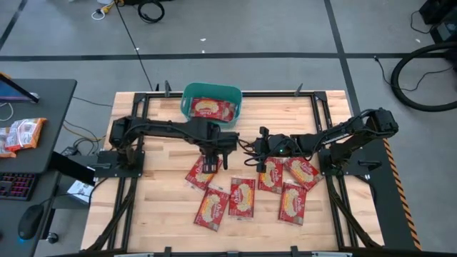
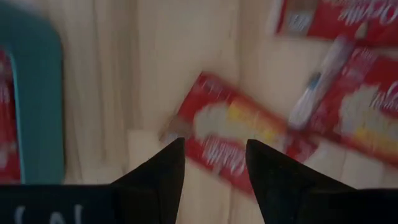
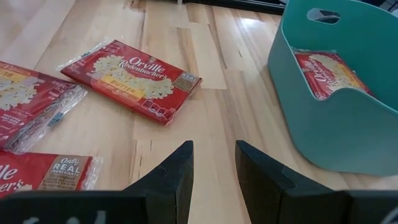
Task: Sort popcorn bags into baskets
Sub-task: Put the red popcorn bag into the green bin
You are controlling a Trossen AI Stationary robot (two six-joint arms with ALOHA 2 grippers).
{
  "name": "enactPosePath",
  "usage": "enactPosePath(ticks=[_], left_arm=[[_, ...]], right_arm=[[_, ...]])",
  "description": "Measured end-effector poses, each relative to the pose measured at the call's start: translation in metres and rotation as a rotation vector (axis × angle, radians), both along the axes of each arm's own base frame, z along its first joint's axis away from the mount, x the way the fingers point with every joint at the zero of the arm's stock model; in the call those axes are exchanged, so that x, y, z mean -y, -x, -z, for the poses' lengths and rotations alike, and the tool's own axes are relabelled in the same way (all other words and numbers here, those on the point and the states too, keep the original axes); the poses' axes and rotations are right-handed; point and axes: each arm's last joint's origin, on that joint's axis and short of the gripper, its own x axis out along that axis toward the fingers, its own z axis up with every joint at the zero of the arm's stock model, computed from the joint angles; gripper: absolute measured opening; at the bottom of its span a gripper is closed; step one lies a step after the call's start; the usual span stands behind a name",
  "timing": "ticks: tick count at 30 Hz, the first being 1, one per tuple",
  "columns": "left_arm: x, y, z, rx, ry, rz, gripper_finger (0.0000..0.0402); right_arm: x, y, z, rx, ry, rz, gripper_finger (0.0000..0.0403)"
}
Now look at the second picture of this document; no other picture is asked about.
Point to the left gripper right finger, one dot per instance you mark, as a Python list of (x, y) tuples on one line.
[(286, 193)]

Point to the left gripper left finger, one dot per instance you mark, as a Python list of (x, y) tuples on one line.
[(155, 186)]

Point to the red popcorn bag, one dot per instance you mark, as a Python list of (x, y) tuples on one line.
[(367, 102), (326, 18), (217, 124), (6, 124)]

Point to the teal plastic basket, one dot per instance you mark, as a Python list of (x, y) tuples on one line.
[(40, 109)]

